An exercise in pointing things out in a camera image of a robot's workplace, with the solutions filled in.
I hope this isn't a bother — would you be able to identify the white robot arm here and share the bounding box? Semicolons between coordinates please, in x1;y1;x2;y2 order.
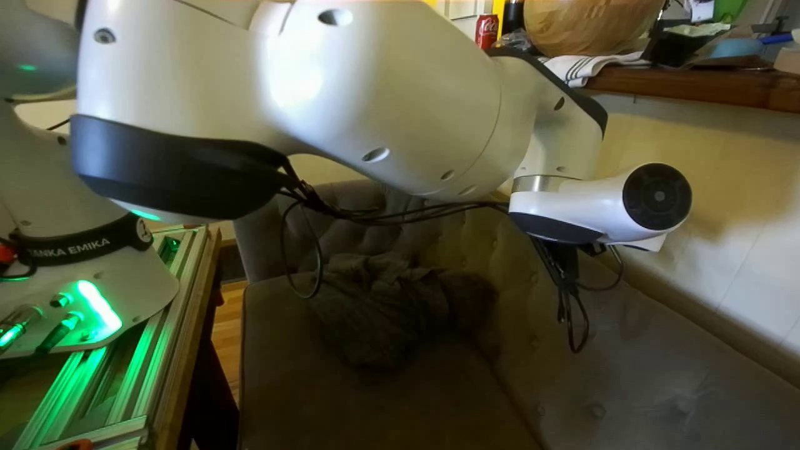
0;0;693;356

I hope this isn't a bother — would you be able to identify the grey tufted sofa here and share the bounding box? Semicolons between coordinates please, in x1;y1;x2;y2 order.
236;180;800;450

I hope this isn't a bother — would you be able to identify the dark grey crumpled blanket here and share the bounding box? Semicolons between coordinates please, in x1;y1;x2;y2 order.
308;254;497;370

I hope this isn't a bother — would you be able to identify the red soda can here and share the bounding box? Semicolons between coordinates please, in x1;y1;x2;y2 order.
473;13;501;49

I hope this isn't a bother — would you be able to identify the white striped cloth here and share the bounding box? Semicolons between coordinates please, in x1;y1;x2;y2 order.
543;49;647;88

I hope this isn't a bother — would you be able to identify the brown round bag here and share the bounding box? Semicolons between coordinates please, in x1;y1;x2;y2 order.
523;0;666;55

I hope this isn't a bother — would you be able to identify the black box on shelf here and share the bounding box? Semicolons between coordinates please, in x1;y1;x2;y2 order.
643;28;709;66

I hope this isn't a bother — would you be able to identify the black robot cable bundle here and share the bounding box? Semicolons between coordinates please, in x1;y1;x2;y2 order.
273;158;628;355

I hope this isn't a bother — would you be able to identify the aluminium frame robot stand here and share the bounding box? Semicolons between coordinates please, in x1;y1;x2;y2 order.
0;228;219;450

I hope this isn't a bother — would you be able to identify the wooden wall shelf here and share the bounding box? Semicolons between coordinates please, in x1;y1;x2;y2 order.
588;66;800;113

